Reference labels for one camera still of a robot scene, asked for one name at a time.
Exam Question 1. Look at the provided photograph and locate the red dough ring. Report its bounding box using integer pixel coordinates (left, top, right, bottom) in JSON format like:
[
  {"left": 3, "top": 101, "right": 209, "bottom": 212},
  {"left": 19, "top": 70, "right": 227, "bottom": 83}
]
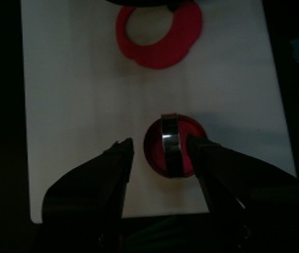
[{"left": 114, "top": 0, "right": 204, "bottom": 70}]

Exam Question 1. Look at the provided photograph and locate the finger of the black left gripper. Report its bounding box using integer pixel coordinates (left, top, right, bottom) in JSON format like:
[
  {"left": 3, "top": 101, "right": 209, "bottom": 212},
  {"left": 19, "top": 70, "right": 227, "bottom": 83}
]
[
  {"left": 166, "top": 0, "right": 197, "bottom": 13},
  {"left": 104, "top": 0, "right": 169, "bottom": 8}
]

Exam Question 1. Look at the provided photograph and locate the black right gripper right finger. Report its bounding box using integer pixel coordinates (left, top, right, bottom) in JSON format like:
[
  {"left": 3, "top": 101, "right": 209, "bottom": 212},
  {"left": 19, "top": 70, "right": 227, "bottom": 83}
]
[{"left": 184, "top": 132, "right": 299, "bottom": 253}]

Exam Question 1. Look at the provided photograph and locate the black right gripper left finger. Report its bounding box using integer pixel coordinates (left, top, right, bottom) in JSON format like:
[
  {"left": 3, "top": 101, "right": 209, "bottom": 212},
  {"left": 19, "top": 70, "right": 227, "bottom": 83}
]
[{"left": 34, "top": 137, "right": 136, "bottom": 253}]

